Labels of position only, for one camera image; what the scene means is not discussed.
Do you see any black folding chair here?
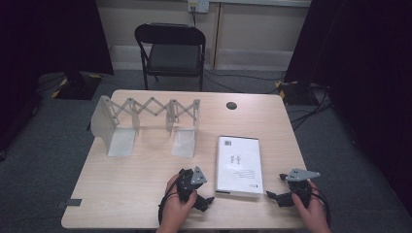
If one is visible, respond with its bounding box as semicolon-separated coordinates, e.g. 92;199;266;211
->
134;22;207;92

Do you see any black floor cable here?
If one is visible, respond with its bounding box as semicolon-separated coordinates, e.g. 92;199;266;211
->
202;67;287;95

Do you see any bundle of black floor cables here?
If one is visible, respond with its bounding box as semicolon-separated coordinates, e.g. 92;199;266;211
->
289;84;334;131

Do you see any grey tape strip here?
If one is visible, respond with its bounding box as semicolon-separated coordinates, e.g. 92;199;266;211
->
55;198;84;210

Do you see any white expandable book rack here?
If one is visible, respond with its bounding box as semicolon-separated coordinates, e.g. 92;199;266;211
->
89;95;201;160

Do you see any person's right hand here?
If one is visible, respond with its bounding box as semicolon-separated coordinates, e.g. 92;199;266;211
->
291;181;329;231

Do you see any black curtain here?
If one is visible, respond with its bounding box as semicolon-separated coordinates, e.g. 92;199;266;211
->
284;0;412;208
0;0;115;153

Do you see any black stand base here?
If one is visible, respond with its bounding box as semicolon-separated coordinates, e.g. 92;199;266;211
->
51;71;104;101
275;80;321;107

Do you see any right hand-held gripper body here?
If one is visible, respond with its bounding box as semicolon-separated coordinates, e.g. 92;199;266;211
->
285;168;321;208

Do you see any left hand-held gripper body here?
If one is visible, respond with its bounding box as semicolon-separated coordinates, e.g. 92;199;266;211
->
176;166;208;208

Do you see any white book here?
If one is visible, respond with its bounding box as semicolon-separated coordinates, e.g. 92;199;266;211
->
215;135;265;198

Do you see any person's left hand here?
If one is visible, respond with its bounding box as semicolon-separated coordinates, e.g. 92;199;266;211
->
158;174;198;229

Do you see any white wall socket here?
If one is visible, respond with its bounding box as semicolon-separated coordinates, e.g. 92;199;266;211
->
188;0;211;15

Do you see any right hand-held gripper cable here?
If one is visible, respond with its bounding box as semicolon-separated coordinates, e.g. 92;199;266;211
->
310;184;332;227

